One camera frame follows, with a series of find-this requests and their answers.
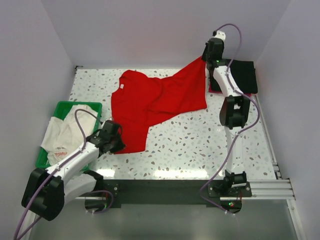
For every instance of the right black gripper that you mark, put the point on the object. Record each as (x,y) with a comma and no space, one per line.
(204,57)

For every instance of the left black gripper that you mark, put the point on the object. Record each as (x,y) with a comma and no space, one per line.
(120,145)

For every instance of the red t shirt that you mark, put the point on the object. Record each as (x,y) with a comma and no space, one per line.
(141,102)

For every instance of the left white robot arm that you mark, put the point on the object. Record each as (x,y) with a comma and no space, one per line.
(49,190)

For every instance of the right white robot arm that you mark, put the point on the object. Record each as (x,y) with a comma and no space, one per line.
(233,114)

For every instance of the pink folded t shirt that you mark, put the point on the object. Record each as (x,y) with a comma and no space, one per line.
(210,90)

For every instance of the black folded t shirt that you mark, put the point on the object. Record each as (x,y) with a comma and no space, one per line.
(244,74)

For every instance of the white t shirt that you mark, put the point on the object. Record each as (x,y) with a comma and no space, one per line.
(87,123)

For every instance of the green plastic basket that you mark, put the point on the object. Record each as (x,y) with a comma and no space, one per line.
(63,135)

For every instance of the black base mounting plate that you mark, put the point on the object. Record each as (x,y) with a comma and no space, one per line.
(167,192)

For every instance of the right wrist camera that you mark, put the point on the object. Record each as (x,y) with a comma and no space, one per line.
(218,34)

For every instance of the aluminium frame rail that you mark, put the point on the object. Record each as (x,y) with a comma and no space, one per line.
(279,189)

